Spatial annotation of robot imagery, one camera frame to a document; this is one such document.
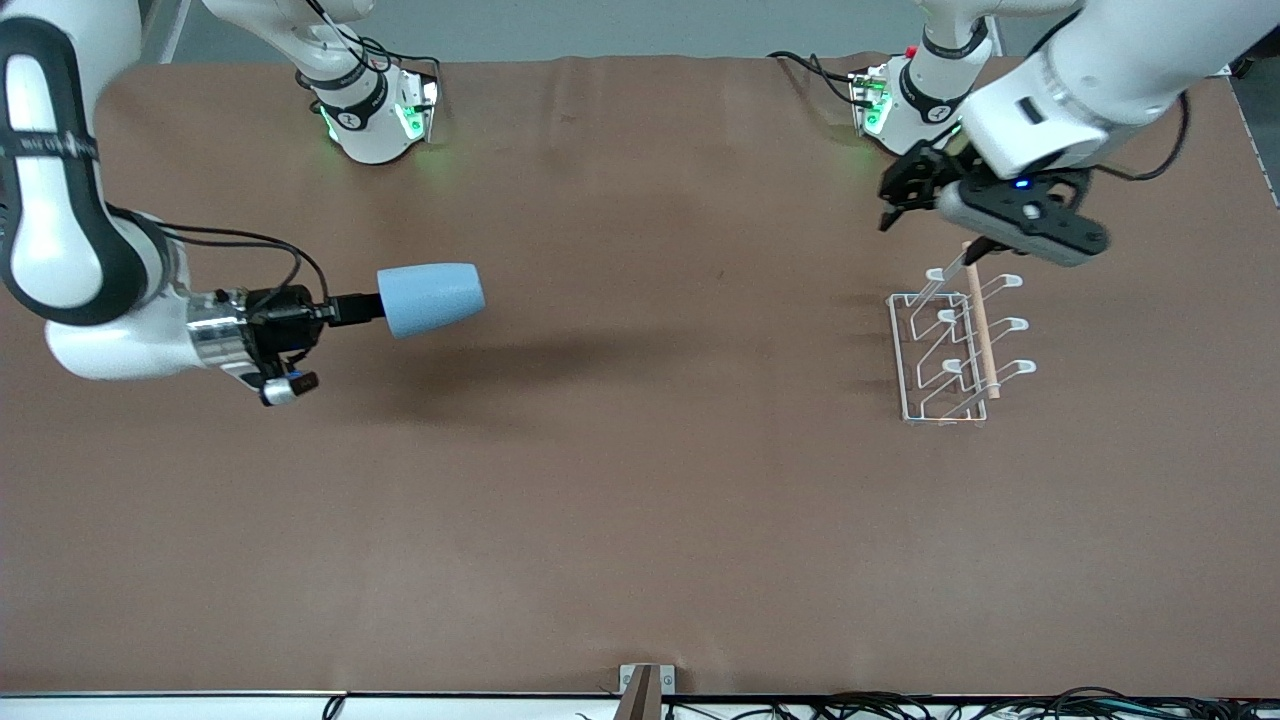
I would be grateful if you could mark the light blue plastic cup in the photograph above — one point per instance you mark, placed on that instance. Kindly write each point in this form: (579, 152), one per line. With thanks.
(430, 298)

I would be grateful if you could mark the grey metal bracket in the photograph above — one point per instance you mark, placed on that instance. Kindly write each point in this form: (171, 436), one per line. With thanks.
(665, 680)

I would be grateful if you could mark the white table edge rail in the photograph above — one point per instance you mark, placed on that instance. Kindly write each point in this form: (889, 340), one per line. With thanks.
(150, 708)

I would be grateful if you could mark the brown table cover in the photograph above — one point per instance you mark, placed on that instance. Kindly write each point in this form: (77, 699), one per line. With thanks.
(640, 500)

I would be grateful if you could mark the aluminium frame profile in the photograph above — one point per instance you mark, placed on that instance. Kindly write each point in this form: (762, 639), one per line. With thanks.
(168, 30)

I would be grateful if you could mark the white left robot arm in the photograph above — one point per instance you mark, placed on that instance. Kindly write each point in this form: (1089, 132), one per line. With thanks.
(1100, 70)

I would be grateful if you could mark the brown support bar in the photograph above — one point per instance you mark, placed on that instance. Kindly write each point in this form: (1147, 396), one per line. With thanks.
(640, 700)

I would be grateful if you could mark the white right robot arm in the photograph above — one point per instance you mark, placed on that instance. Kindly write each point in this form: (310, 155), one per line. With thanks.
(55, 235)

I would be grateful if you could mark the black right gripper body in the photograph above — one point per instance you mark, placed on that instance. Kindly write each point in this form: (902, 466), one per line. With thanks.
(281, 315)

